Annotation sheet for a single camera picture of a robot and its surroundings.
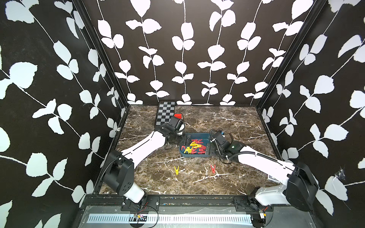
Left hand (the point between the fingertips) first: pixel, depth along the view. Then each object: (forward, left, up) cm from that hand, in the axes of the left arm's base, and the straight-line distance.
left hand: (186, 139), depth 85 cm
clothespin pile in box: (+1, -7, -13) cm, 14 cm away
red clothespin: (-15, -16, -13) cm, 25 cm away
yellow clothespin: (-15, +7, -13) cm, 21 cm away
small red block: (+29, +5, -12) cm, 32 cm away
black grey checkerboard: (+34, +15, -11) cm, 39 cm away
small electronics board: (-37, +25, -13) cm, 47 cm away
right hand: (-5, -14, -3) cm, 15 cm away
